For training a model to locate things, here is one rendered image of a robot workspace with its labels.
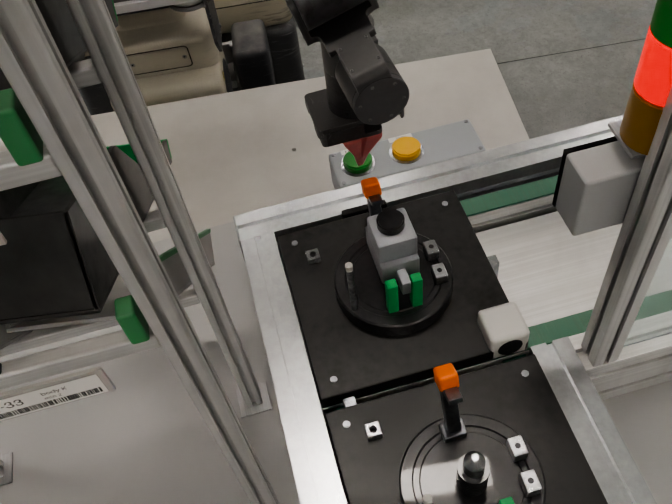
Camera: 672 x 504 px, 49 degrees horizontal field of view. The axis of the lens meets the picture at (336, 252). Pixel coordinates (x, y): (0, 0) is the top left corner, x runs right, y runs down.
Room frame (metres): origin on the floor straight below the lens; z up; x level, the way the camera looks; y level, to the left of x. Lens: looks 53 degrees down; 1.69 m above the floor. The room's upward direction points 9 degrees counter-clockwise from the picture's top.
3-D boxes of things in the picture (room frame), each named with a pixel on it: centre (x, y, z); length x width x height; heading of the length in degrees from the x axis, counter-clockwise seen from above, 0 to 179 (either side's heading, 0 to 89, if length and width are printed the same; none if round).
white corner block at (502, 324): (0.41, -0.17, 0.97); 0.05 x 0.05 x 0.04; 7
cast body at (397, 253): (0.48, -0.06, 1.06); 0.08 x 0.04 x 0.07; 8
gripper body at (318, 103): (0.63, -0.05, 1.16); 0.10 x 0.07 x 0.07; 98
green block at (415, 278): (0.45, -0.08, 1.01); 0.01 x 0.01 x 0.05; 7
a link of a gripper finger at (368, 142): (0.63, -0.03, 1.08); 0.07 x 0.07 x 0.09; 8
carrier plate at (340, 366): (0.49, -0.06, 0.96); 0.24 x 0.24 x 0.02; 7
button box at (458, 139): (0.71, -0.12, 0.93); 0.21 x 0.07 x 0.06; 97
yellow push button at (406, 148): (0.71, -0.12, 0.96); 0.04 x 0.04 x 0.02
